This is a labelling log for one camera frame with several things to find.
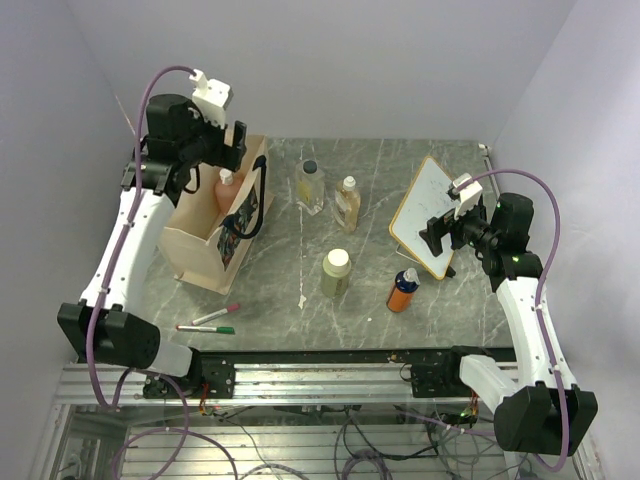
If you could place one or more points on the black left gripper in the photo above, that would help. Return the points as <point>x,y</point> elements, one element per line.
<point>228,156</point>

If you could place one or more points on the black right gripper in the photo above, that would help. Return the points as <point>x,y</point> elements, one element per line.
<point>438,226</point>

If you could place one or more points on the pink liquid bottle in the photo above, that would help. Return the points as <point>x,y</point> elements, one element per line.
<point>226,189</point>

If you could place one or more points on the clear square bottle black cap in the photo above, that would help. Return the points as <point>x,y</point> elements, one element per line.
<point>310,186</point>

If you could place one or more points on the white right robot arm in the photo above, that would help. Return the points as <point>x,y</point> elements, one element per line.
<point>543,411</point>

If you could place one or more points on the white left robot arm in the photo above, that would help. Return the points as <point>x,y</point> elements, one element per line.
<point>106,325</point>

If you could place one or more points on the beige canvas tote bag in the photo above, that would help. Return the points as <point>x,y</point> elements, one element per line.
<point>205,246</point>

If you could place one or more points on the yellow-framed small whiteboard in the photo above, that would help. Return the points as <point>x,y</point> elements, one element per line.
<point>425,198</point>

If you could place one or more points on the orange blue pump bottle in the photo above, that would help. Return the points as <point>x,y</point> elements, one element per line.
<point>406,283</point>

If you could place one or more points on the amber liquid bottle white cap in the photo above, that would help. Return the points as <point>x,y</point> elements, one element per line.
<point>347,202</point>

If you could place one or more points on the pale green bottle cream cap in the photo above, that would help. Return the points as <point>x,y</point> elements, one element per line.
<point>336,273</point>

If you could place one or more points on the red-capped white marker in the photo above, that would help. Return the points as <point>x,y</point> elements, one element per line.
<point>216,314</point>

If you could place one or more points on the green-capped white marker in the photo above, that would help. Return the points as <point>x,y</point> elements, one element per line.
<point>206,329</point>

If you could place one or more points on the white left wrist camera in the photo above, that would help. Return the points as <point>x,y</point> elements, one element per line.
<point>212,97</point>

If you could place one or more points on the aluminium mounting rail frame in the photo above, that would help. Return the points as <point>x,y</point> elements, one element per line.
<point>238,379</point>

